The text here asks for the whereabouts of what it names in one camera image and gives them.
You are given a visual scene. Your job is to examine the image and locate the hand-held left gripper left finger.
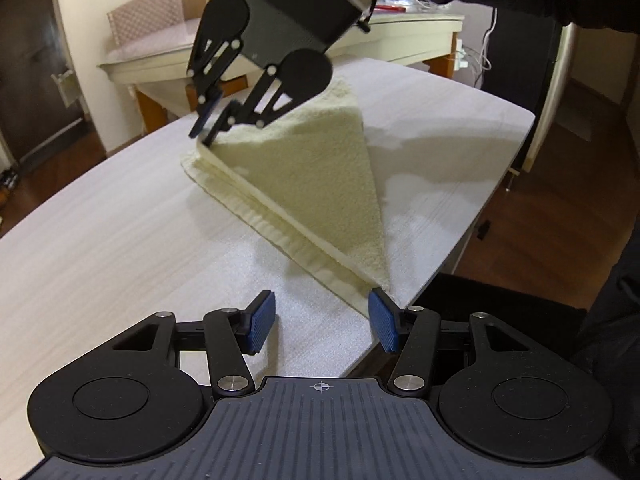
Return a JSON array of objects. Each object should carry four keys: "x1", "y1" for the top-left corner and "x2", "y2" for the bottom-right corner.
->
[{"x1": 112, "y1": 289, "x2": 278, "y2": 396}]

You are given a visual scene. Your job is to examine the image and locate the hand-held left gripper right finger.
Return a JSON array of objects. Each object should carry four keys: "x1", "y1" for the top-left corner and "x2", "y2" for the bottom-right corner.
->
[{"x1": 367, "y1": 287, "x2": 533, "y2": 395}]

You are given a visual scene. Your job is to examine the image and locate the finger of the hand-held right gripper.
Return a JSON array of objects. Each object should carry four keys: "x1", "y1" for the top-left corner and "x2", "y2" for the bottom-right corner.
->
[
  {"x1": 186, "y1": 24, "x2": 243, "y2": 139},
  {"x1": 201, "y1": 64, "x2": 297, "y2": 148}
]

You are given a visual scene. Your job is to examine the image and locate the cream terry towel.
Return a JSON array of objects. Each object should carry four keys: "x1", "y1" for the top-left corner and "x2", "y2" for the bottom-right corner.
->
[{"x1": 180, "y1": 72, "x2": 401, "y2": 318}]

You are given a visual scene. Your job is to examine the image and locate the cream desk with glass top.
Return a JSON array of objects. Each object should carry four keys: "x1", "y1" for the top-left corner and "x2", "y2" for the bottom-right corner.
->
[{"x1": 97, "y1": 0, "x2": 466, "y2": 133}]

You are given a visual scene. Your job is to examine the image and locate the cardboard box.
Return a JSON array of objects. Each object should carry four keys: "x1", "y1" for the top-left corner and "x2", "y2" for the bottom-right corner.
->
[{"x1": 180, "y1": 0, "x2": 222, "y2": 18}]

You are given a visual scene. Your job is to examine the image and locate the chair with patterned cover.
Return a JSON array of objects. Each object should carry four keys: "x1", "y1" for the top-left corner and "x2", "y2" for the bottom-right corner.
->
[{"x1": 106, "y1": 0, "x2": 183, "y2": 47}]

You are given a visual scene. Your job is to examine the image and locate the white hanging holder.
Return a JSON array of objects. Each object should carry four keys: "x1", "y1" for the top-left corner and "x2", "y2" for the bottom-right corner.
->
[{"x1": 51, "y1": 69, "x2": 77, "y2": 107}]

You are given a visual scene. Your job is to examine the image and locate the dark wooden door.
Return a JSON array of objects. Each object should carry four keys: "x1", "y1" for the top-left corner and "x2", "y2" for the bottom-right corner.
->
[{"x1": 0, "y1": 0, "x2": 87, "y2": 167}]

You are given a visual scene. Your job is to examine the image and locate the person's dark clothing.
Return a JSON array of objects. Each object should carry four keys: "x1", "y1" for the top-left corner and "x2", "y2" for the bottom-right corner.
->
[{"x1": 572, "y1": 237, "x2": 640, "y2": 480}]

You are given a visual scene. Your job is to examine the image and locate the black cabinet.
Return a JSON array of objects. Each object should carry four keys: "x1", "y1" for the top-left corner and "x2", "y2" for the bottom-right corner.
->
[{"x1": 487, "y1": 7, "x2": 563, "y2": 171}]

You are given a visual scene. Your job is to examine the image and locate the white cables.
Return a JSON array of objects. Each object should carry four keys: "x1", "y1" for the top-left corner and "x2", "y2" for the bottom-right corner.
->
[{"x1": 457, "y1": 7, "x2": 498, "y2": 73}]

